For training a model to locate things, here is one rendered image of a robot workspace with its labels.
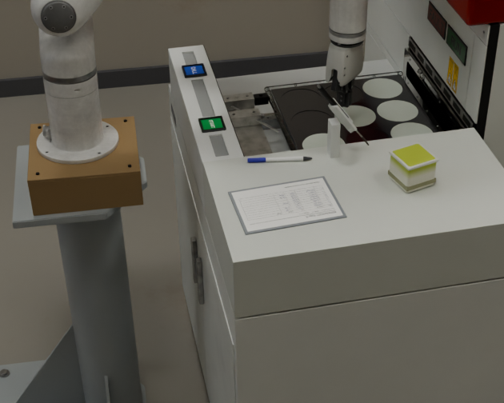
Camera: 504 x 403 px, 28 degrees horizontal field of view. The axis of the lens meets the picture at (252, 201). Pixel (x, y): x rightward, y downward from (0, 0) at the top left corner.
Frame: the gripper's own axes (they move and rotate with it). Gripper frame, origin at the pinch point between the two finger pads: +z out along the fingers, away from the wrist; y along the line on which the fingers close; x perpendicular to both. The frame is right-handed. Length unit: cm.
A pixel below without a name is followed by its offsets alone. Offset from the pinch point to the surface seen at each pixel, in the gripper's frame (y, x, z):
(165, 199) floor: -45, -99, 98
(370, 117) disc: -7.0, 3.7, 8.0
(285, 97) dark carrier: -3.5, -19.0, 8.1
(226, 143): 29.2, -13.2, 2.0
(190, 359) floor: 15, -41, 98
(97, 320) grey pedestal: 49, -42, 56
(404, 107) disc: -15.9, 8.1, 8.0
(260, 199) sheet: 43.3, 5.9, 1.1
